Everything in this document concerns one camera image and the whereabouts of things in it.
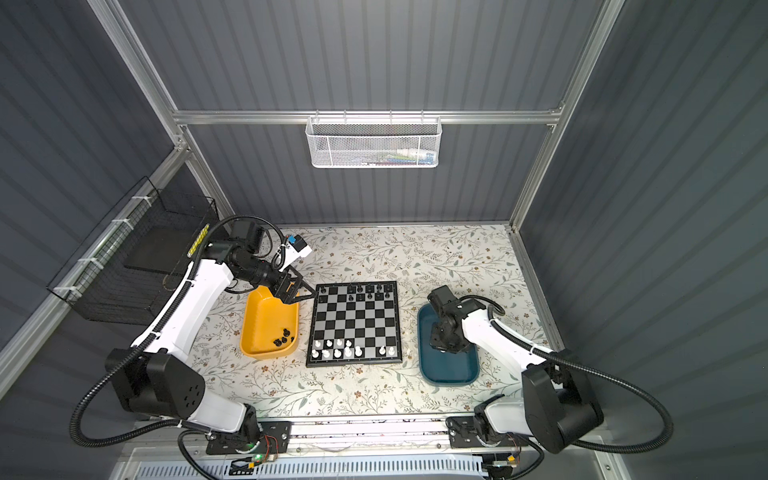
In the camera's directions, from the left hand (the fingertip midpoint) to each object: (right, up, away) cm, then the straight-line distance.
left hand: (305, 285), depth 78 cm
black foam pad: (-36, +10, -1) cm, 38 cm away
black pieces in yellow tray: (-10, -16, +13) cm, 23 cm away
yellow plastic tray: (-16, -15, +16) cm, 27 cm away
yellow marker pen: (-29, +12, +1) cm, 31 cm away
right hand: (+38, -18, +8) cm, 43 cm away
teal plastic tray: (+36, -25, +7) cm, 44 cm away
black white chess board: (+11, -13, +15) cm, 23 cm away
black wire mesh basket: (-41, +5, -5) cm, 42 cm away
